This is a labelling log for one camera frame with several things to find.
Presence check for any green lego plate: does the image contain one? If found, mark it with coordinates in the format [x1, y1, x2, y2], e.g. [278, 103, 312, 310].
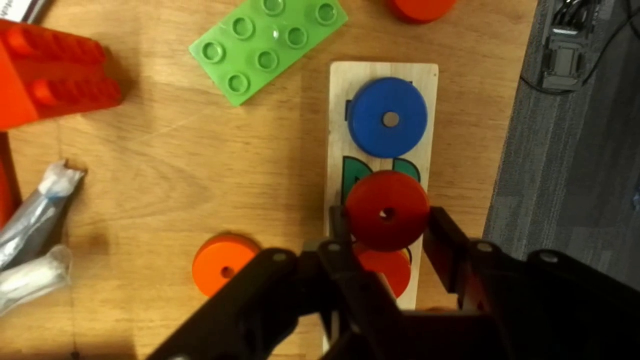
[188, 0, 350, 109]

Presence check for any wooden peg board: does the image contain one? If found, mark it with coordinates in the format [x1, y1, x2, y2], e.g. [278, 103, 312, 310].
[324, 61, 441, 313]

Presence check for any red lego brick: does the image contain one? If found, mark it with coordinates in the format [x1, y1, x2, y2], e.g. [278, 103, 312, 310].
[0, 18, 127, 132]

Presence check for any blue disc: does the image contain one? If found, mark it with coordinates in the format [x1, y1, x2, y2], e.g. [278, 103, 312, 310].
[345, 77, 431, 160]

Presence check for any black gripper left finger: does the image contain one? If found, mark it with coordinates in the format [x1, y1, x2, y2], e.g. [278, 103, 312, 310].
[149, 205, 403, 360]

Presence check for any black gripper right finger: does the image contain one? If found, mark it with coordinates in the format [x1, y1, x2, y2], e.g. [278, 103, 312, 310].
[423, 207, 640, 360]

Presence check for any black plug with cable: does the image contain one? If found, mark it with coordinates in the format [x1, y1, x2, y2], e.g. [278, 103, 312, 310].
[518, 0, 640, 97]

